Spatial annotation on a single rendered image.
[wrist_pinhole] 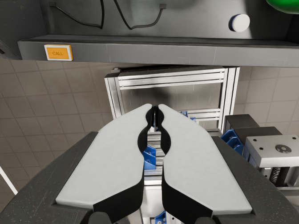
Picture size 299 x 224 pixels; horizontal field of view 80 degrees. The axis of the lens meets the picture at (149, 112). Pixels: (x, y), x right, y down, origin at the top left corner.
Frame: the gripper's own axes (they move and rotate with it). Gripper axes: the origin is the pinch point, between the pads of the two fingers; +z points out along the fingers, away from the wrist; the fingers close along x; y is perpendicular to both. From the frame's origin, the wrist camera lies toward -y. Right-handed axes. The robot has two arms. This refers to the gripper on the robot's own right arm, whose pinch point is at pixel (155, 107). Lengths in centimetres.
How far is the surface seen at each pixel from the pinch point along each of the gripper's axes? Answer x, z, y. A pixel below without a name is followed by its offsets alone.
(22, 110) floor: -116, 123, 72
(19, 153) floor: -136, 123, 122
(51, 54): -21.6, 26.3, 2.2
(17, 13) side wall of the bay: -29.3, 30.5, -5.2
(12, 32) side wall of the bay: -29.3, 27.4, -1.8
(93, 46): -13.0, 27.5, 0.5
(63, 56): -19.2, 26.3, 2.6
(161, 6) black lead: 0.9, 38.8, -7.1
